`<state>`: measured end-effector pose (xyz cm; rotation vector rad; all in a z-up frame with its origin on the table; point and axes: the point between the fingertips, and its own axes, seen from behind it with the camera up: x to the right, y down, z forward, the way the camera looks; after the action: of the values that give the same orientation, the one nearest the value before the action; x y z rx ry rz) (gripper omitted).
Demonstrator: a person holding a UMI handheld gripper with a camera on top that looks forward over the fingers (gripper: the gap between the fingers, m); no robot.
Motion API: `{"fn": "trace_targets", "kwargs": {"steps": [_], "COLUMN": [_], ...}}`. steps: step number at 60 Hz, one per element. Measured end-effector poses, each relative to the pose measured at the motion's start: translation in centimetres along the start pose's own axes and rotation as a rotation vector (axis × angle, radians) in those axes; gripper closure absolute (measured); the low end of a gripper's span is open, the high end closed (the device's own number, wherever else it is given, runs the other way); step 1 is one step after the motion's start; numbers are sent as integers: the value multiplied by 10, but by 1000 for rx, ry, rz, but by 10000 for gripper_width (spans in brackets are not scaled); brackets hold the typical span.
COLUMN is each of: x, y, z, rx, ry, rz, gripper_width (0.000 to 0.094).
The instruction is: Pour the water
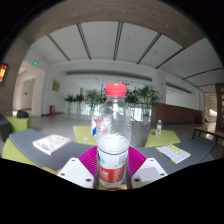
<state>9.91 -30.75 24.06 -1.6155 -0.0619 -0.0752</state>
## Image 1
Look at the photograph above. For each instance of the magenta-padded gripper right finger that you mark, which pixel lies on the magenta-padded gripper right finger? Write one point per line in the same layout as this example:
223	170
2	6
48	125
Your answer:
136	161

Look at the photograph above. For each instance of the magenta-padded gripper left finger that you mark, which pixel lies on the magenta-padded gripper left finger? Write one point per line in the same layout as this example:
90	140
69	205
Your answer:
87	160

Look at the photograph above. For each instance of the clear water bottle red cap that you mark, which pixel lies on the clear water bottle red cap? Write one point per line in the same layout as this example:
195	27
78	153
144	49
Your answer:
113	133

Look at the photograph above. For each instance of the small clear water bottle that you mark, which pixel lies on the small clear water bottle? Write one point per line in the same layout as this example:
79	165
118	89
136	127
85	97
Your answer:
158	129

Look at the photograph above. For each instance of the large green low table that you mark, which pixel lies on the large green low table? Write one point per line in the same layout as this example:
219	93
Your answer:
82	135

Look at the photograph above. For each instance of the red blue white geometric sign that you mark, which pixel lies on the red blue white geometric sign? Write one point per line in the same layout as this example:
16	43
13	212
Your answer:
94	127

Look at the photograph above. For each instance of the flat round red coaster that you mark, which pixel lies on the flat round red coaster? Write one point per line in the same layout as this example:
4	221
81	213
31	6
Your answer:
115	189

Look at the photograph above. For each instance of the yellow and white booklet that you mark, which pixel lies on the yellow and white booklet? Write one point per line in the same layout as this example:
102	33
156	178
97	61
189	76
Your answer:
173	154

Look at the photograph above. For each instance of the small green low table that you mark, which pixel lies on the small green low table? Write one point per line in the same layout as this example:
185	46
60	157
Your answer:
166	138

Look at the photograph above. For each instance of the white printed magazine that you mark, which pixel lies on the white printed magazine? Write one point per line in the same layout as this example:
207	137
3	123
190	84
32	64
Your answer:
50	144

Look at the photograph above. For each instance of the red bin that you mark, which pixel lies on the red bin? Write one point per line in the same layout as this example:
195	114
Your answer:
52	110

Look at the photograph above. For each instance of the group of potted green plants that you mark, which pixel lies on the group of potted green plants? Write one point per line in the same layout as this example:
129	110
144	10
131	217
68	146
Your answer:
146	96

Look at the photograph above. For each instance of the wooden bench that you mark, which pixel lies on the wooden bench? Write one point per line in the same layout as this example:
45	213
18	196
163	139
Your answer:
208	132

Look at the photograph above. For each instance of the green seat block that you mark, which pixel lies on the green seat block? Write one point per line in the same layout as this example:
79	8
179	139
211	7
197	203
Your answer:
18	124

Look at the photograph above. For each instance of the black bag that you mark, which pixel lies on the black bag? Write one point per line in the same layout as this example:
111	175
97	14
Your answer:
22	114

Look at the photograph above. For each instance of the dark grey chair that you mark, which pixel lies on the dark grey chair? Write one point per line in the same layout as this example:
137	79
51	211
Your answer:
4	128

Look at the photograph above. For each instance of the green exit sign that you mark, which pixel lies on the green exit sign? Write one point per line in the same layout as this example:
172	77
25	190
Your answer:
35	63
30	79

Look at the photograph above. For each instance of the framed wall picture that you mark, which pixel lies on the framed wall picture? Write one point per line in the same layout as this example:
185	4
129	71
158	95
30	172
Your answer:
56	85

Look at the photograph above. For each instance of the wall display screen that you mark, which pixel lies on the wall display screen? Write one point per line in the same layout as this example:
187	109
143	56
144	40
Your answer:
3	73

